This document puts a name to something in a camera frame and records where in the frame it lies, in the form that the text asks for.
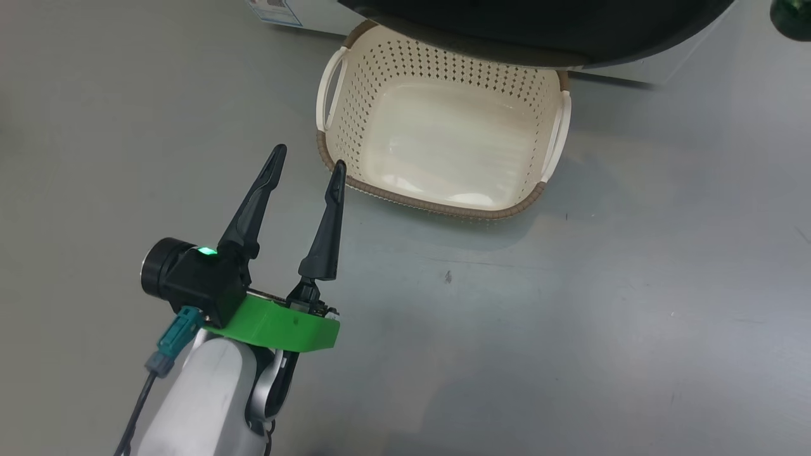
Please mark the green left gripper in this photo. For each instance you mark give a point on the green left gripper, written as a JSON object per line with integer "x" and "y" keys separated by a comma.
{"x": 279, "y": 326}

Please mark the black round washing machine door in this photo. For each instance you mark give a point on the black round washing machine door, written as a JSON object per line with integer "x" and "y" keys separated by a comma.
{"x": 538, "y": 25}

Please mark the cream perforated laundry basket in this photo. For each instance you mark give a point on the cream perforated laundry basket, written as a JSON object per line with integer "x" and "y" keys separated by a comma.
{"x": 443, "y": 145}

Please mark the white washing machine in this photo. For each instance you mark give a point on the white washing machine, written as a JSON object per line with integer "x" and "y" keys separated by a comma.
{"x": 323, "y": 12}

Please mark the blue energy label sticker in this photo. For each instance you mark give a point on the blue energy label sticker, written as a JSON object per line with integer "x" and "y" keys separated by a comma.
{"x": 275, "y": 9}

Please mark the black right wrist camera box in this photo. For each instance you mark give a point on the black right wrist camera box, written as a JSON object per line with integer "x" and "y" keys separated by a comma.
{"x": 793, "y": 16}

